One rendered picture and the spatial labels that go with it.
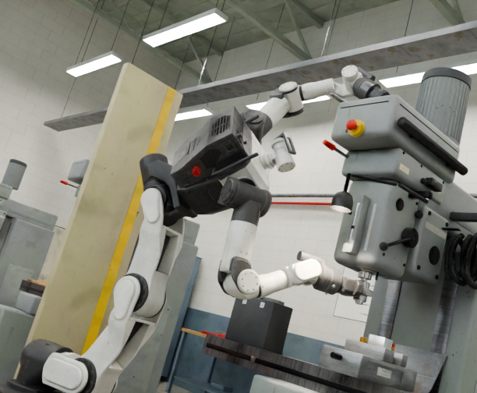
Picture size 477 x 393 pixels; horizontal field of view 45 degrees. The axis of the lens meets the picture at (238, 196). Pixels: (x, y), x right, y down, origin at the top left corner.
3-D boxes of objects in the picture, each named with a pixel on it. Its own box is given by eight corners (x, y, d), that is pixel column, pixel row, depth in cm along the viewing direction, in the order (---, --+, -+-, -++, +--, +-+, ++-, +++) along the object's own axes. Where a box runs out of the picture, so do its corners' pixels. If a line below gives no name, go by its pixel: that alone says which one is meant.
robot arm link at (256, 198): (231, 216, 183) (241, 176, 187) (218, 220, 191) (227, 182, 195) (262, 227, 188) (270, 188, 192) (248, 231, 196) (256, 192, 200)
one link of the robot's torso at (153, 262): (105, 309, 207) (136, 186, 220) (135, 316, 222) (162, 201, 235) (139, 314, 200) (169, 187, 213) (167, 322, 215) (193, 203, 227)
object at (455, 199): (422, 214, 210) (432, 163, 215) (370, 212, 227) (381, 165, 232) (514, 273, 259) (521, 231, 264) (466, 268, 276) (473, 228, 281)
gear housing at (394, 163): (395, 172, 197) (401, 146, 199) (338, 175, 216) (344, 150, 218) (443, 206, 218) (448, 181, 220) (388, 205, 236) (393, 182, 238)
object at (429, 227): (413, 273, 204) (427, 203, 210) (357, 267, 223) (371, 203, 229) (439, 287, 216) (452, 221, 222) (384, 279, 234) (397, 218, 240)
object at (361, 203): (351, 252, 198) (364, 194, 203) (341, 251, 201) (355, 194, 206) (358, 255, 200) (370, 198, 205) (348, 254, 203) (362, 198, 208)
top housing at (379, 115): (387, 134, 193) (397, 90, 196) (326, 139, 213) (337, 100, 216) (455, 185, 222) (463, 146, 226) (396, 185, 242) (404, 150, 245)
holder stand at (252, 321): (262, 348, 224) (275, 298, 228) (224, 338, 240) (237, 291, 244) (281, 354, 232) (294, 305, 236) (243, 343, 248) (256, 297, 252)
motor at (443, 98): (443, 136, 222) (457, 62, 229) (397, 140, 237) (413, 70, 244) (467, 157, 234) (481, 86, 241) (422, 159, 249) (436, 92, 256)
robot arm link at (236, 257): (225, 287, 176) (241, 217, 182) (206, 288, 187) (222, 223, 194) (257, 297, 180) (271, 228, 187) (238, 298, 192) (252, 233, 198)
